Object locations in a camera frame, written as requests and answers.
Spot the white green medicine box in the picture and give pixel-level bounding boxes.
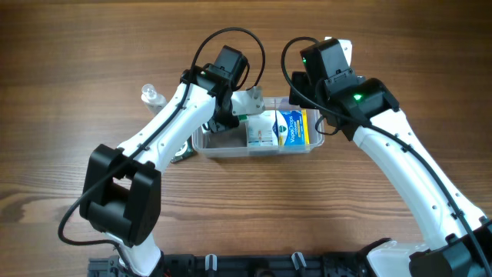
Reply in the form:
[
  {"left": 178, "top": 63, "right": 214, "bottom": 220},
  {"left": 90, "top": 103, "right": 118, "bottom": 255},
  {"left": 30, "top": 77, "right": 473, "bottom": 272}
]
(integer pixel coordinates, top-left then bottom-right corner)
[{"left": 231, "top": 86, "right": 265, "bottom": 116}]

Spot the blue yellow VapoDrops box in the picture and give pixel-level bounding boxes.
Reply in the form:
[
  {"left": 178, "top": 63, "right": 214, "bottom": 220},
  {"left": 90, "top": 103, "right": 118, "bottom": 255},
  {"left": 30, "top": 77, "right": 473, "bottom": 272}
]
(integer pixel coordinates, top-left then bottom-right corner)
[{"left": 276, "top": 109, "right": 310, "bottom": 146}]

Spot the clear plastic container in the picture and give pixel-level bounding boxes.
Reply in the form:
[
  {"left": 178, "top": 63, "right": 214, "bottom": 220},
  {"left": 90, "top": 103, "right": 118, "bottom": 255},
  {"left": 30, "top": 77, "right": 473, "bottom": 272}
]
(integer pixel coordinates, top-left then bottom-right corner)
[{"left": 191, "top": 97, "right": 324, "bottom": 158}]

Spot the white blue medicine box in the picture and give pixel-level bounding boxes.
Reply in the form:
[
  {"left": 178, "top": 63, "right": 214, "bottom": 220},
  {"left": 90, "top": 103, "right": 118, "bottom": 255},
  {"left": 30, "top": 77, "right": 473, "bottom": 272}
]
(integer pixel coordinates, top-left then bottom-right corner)
[{"left": 246, "top": 110, "right": 278, "bottom": 147}]

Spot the green round floss pack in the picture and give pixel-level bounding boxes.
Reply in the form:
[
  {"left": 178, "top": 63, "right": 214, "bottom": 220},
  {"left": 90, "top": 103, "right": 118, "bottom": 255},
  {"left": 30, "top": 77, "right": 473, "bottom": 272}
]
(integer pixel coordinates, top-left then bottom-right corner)
[{"left": 171, "top": 138, "right": 195, "bottom": 163}]

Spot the white plastic bottle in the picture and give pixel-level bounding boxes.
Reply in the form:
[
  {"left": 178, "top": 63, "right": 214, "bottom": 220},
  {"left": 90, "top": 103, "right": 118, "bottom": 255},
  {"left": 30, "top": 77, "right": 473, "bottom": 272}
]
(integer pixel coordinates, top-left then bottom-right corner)
[{"left": 141, "top": 84, "right": 168, "bottom": 115}]

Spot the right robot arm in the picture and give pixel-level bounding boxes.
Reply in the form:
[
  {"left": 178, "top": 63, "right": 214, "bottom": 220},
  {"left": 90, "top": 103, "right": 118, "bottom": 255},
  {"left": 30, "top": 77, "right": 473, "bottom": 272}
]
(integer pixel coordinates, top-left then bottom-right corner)
[{"left": 285, "top": 38, "right": 491, "bottom": 276}]

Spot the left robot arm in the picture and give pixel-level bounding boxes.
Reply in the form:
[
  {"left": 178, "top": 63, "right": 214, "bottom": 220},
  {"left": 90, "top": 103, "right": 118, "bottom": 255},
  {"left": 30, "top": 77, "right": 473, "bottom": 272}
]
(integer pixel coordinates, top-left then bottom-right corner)
[{"left": 78, "top": 46, "right": 249, "bottom": 276}]

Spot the right black cable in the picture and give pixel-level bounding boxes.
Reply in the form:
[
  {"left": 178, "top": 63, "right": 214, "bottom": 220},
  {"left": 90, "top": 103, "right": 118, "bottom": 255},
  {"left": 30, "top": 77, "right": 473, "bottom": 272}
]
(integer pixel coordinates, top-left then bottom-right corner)
[{"left": 280, "top": 36, "right": 492, "bottom": 270}]

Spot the black cable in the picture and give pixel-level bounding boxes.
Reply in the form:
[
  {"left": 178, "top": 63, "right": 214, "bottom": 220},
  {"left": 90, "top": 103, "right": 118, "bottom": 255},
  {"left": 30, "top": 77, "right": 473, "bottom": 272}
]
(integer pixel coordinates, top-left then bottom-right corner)
[
  {"left": 57, "top": 26, "right": 267, "bottom": 247},
  {"left": 280, "top": 36, "right": 492, "bottom": 270}
]

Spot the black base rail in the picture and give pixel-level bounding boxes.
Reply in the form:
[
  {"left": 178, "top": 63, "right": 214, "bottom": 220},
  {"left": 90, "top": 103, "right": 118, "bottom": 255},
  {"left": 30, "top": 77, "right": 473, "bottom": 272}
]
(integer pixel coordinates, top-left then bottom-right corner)
[{"left": 87, "top": 252, "right": 370, "bottom": 277}]

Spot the left black cable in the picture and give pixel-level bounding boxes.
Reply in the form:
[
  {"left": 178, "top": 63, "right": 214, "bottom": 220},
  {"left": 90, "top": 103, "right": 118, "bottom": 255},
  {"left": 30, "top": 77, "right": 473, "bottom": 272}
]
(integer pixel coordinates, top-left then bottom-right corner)
[{"left": 57, "top": 26, "right": 267, "bottom": 247}]

